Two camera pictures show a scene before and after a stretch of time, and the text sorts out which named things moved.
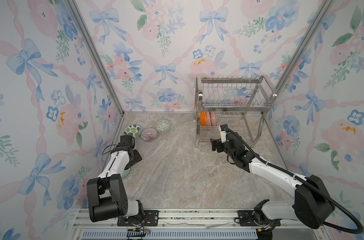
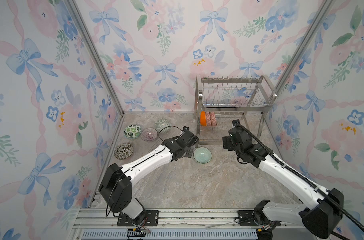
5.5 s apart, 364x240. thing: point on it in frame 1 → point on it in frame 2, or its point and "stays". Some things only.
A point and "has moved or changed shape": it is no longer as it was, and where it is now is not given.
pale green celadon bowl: (125, 172) has moved or changed shape
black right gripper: (219, 144) → (227, 143)
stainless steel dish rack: (240, 103) stays
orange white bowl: (203, 122) stays
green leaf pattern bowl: (132, 129) stays
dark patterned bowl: (213, 121) stays
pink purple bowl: (208, 118) stays
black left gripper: (137, 157) → (189, 152)
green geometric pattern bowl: (162, 125) stays
